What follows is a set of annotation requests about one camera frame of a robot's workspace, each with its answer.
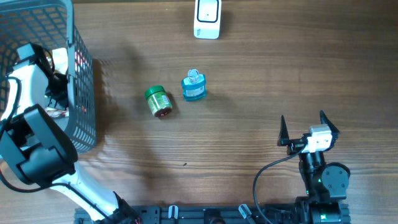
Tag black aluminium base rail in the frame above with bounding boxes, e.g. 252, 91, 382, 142
73, 203, 352, 224

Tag blue mouthwash bottle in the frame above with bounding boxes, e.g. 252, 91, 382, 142
181, 69, 206, 101

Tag grey plastic mesh basket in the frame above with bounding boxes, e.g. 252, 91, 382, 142
1, 0, 96, 154

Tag white barcode scanner box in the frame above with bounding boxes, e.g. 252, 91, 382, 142
193, 0, 222, 39

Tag camera black cable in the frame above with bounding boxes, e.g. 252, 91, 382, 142
0, 76, 109, 222
252, 146, 307, 224

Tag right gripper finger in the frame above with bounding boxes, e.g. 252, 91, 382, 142
320, 110, 340, 136
278, 115, 290, 142

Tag left camera black cable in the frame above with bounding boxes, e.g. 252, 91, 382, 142
0, 76, 109, 222

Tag white brown snack pouch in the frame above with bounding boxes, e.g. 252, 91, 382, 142
45, 48, 69, 118

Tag right camera black cable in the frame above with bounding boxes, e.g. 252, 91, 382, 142
252, 146, 307, 224

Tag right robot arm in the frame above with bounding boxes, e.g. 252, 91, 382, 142
277, 111, 351, 223

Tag green lid spice jar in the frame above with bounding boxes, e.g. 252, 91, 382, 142
144, 85, 173, 118

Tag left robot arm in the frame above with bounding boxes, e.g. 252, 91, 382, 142
1, 43, 140, 223

